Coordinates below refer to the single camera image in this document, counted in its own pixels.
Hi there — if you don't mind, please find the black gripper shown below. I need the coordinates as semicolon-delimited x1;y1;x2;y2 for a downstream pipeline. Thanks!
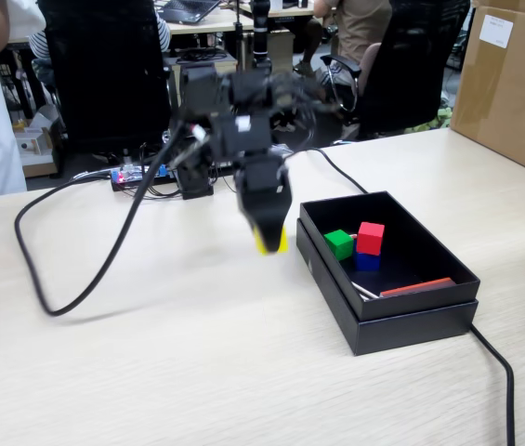
233;151;294;252

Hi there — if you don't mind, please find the yellow wooden cube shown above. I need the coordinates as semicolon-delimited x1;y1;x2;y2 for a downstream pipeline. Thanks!
251;222;290;256

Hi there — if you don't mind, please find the green wooden cube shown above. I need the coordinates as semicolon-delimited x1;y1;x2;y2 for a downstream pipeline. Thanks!
322;229;355;261

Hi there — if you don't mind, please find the red wooden cube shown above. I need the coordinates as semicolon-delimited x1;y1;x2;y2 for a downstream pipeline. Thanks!
356;221;386;256

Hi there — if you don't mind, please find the blue wooden cube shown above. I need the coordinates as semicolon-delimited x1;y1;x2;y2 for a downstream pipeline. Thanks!
353;250;382;272

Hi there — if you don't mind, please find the black cardboard box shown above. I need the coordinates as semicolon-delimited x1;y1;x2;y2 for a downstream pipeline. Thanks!
298;189;481;321

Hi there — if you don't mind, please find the black box lid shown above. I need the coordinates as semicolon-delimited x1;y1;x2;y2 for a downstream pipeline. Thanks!
295;217;479;358

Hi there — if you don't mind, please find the open white cardboard box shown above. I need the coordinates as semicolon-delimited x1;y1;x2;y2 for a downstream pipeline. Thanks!
24;104;62;137

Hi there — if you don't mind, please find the white box with round hole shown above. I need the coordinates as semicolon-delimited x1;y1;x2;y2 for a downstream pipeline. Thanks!
15;133;45;157

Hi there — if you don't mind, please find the large brown cardboard box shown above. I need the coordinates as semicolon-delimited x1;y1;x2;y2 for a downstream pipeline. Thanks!
449;0;525;185

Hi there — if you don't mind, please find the controller board with LEDs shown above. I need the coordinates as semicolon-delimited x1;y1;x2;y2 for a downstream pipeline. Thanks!
109;163;173;186

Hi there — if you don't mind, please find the beige drawer cabinet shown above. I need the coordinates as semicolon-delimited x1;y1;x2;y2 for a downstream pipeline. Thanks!
168;48;240;117

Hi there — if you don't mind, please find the black vertical pole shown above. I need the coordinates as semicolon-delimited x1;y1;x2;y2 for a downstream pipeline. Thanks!
248;0;274;75

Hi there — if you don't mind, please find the green patterned bag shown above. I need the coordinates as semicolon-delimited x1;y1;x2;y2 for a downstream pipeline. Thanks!
403;105;453;136

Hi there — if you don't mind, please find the beige office desk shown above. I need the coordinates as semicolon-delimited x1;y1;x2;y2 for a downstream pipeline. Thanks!
6;4;256;50

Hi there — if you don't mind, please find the black office chair chrome armrest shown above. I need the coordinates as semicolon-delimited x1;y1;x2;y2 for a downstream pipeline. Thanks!
321;0;472;140

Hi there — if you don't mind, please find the person in beige shirt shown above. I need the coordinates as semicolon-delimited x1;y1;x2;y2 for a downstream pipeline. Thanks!
292;0;393;78

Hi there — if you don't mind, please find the black mesh office chair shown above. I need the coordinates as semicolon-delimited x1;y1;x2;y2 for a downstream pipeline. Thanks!
38;0;173;154

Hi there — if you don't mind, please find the black laptop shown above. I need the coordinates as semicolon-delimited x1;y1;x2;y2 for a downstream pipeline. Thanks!
157;0;222;25

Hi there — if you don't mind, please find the person in striped shirt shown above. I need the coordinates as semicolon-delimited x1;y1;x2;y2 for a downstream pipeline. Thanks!
28;8;173;64

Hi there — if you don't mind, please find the white shipping label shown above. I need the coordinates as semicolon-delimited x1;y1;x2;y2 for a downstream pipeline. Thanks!
480;13;515;47

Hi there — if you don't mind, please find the thick black camera cable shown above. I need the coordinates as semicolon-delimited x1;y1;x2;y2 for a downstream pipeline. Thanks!
14;125;198;317

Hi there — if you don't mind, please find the thick black table cable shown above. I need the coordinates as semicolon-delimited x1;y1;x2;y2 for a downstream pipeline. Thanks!
306;147;517;446

